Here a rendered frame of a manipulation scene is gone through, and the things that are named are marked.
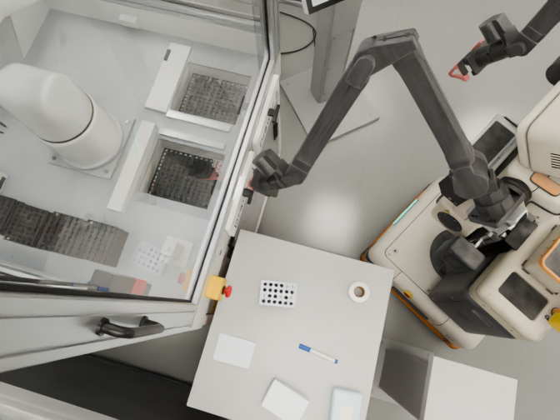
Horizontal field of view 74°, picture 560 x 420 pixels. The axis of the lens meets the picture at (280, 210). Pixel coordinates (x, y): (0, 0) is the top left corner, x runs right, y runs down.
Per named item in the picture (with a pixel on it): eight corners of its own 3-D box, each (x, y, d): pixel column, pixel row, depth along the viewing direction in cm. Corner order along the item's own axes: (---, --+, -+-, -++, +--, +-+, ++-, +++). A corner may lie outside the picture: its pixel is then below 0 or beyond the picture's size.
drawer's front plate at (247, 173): (257, 162, 138) (254, 151, 127) (233, 237, 131) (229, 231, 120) (252, 162, 138) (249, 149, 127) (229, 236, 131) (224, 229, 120)
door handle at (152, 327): (170, 322, 72) (131, 327, 54) (166, 336, 71) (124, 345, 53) (147, 315, 72) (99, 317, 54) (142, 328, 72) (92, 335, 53)
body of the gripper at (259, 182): (253, 167, 120) (265, 164, 113) (278, 180, 125) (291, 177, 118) (247, 187, 118) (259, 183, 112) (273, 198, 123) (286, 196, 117)
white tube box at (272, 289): (297, 283, 132) (297, 282, 128) (294, 307, 130) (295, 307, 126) (262, 280, 132) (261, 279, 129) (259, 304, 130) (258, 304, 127)
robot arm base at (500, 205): (497, 229, 91) (527, 196, 93) (487, 206, 87) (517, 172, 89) (467, 221, 98) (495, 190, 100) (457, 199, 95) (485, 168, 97)
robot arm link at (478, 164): (500, 196, 89) (498, 182, 92) (486, 163, 85) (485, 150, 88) (460, 205, 94) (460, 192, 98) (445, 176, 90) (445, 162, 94)
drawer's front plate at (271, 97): (279, 91, 146) (278, 73, 135) (258, 157, 139) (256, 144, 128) (275, 90, 146) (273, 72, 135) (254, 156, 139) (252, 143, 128)
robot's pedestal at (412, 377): (433, 352, 196) (521, 377, 123) (423, 412, 189) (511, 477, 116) (377, 336, 199) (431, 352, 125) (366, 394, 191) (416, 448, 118)
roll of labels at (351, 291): (371, 290, 131) (373, 289, 127) (360, 307, 130) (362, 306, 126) (354, 278, 132) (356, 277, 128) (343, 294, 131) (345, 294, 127)
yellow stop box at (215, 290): (229, 280, 125) (226, 278, 118) (222, 301, 123) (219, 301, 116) (215, 276, 125) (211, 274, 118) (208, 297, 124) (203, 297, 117)
